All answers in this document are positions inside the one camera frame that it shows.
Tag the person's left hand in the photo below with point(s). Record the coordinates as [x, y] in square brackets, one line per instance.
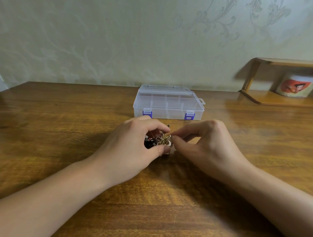
[124, 151]

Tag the clear plastic organizer box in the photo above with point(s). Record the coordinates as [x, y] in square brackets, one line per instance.
[166, 102]

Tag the person's right hand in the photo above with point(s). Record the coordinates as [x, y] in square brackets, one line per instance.
[215, 146]

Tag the white printed mug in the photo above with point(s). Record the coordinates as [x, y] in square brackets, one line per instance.
[295, 86]

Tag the wooden shelf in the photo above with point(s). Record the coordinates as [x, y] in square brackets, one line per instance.
[276, 97]

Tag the person's left forearm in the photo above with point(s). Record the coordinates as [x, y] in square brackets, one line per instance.
[44, 202]

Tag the person's right forearm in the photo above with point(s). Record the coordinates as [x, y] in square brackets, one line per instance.
[278, 202]

